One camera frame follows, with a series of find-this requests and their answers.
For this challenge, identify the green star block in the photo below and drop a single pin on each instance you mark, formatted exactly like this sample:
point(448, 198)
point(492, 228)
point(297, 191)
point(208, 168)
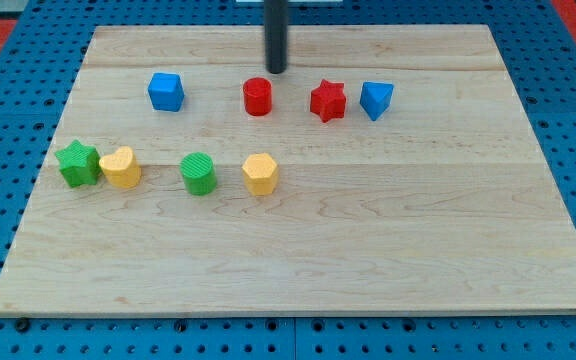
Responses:
point(79, 164)

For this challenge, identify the red cylinder block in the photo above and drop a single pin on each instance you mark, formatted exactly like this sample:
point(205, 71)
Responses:
point(257, 93)

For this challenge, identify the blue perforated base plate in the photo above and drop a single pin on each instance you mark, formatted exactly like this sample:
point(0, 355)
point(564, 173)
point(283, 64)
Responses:
point(38, 66)

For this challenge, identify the green cylinder block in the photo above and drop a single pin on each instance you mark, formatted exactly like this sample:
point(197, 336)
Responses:
point(198, 173)

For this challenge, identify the black cylindrical robot arm rod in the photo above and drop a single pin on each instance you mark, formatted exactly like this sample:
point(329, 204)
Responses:
point(276, 35)

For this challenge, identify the blue triangular prism block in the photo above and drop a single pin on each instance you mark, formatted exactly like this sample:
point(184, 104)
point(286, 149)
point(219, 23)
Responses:
point(375, 98)

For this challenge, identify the blue cube block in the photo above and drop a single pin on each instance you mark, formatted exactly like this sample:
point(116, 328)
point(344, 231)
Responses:
point(166, 92)

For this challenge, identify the yellow hexagon block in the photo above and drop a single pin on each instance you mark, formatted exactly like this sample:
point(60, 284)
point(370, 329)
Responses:
point(261, 174)

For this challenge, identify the red star block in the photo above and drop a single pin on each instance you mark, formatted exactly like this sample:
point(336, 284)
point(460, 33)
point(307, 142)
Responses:
point(328, 100)

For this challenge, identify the yellow heart block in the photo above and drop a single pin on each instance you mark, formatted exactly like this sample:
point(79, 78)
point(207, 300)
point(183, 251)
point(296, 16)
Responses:
point(121, 168)

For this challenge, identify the light wooden board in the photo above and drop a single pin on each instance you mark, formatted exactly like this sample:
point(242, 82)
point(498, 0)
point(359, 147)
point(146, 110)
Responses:
point(444, 206)

